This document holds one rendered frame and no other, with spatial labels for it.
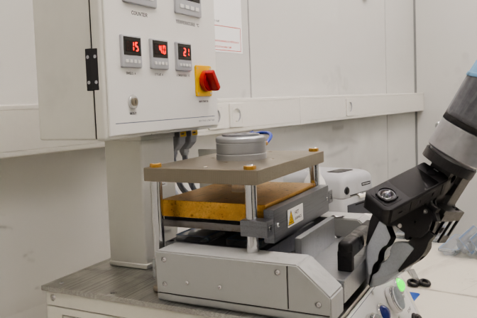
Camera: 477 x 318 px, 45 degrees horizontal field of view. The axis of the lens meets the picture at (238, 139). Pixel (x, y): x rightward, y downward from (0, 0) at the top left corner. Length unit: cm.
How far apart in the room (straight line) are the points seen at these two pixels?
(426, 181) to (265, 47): 119
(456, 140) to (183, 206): 38
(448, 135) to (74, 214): 82
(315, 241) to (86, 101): 39
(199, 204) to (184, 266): 10
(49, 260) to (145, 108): 49
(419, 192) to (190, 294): 33
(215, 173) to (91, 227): 61
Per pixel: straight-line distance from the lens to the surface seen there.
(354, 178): 182
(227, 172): 75
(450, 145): 77
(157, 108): 92
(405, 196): 75
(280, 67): 197
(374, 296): 87
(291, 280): 72
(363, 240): 83
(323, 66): 226
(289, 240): 87
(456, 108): 78
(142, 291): 87
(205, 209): 82
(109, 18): 85
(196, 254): 77
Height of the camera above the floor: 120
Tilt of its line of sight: 4 degrees down
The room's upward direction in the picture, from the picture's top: 2 degrees counter-clockwise
